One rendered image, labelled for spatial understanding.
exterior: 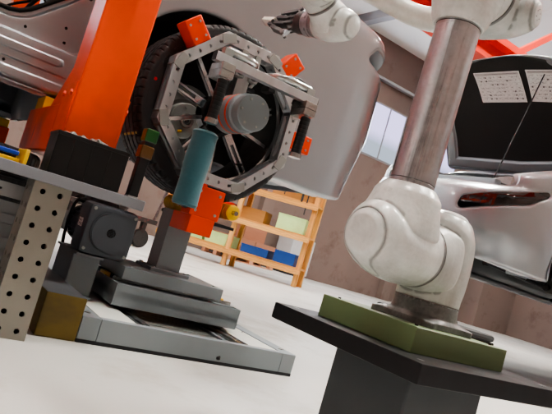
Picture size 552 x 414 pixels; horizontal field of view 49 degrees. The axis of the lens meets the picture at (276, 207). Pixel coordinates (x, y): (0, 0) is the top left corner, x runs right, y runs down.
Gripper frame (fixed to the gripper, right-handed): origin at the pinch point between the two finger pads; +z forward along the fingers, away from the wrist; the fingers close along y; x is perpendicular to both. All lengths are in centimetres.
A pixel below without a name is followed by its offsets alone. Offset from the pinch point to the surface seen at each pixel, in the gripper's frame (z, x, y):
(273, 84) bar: -12.7, 9.4, 19.3
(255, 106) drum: -9.1, 11.9, 27.9
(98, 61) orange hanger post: 3, -33, 54
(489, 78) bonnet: 126, 254, -210
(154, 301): -1, 36, 100
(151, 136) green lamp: -17, -13, 63
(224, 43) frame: 9.2, -3.1, 14.9
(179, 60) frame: 9.7, -11.1, 31.9
